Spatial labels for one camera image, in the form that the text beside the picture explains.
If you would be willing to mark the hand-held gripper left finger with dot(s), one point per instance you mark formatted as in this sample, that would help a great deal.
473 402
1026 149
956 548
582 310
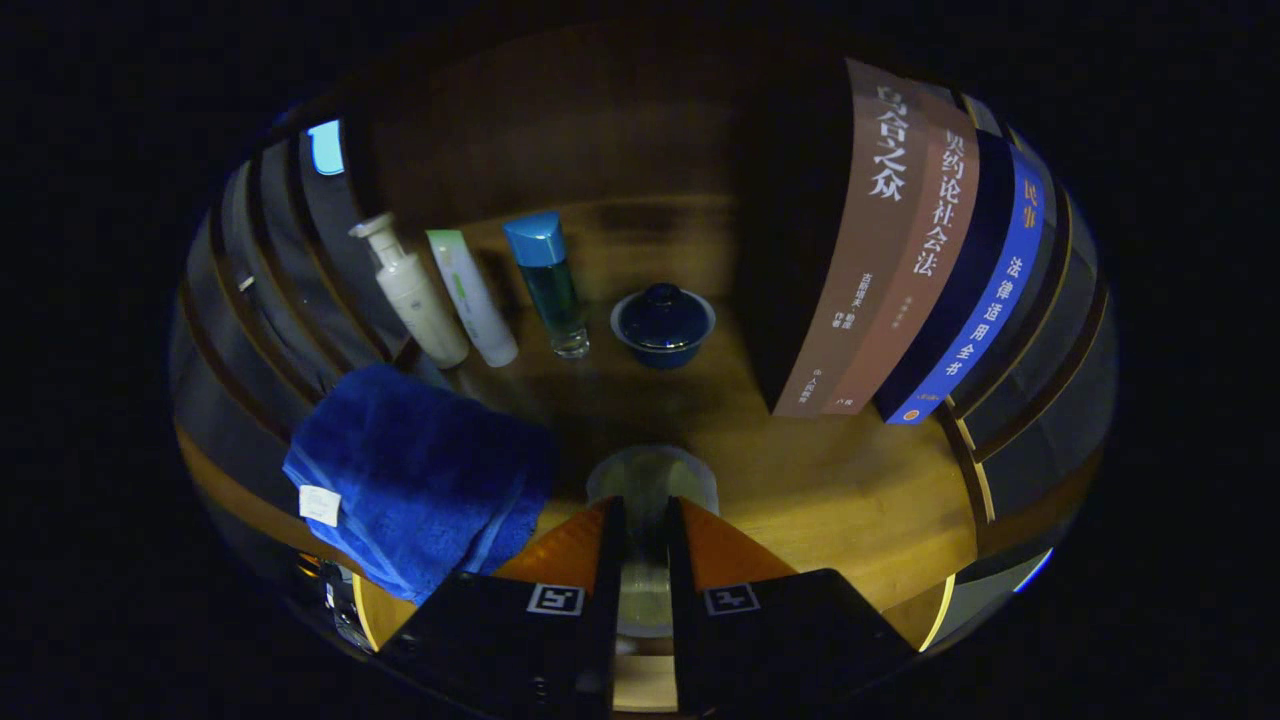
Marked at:
600 640

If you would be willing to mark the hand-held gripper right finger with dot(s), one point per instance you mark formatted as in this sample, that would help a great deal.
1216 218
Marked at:
685 640

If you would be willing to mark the wooden countertop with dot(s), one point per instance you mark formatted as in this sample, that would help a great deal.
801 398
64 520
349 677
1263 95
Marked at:
820 490

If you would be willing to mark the brown wooden cabinet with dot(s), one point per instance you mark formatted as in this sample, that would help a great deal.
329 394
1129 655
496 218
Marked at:
600 130

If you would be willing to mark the blue folded towel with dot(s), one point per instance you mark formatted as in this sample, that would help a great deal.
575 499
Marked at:
420 470

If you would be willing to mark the dark blue lidded cup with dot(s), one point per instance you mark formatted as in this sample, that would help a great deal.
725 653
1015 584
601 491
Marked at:
662 325

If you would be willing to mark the white green tube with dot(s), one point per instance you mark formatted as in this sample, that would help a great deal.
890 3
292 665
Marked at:
475 310

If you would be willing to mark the teal bottle blue cap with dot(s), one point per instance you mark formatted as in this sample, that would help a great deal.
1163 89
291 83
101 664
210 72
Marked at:
548 280

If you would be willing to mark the white pump bottle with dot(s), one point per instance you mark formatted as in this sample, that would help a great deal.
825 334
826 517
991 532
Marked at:
425 305

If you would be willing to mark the dark brown book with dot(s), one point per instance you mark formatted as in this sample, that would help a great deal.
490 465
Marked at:
860 260

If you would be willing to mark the reddish brown book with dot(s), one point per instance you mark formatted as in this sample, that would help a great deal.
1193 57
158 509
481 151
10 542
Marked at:
925 270

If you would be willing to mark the blue book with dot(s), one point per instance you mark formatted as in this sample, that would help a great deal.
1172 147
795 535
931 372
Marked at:
985 310

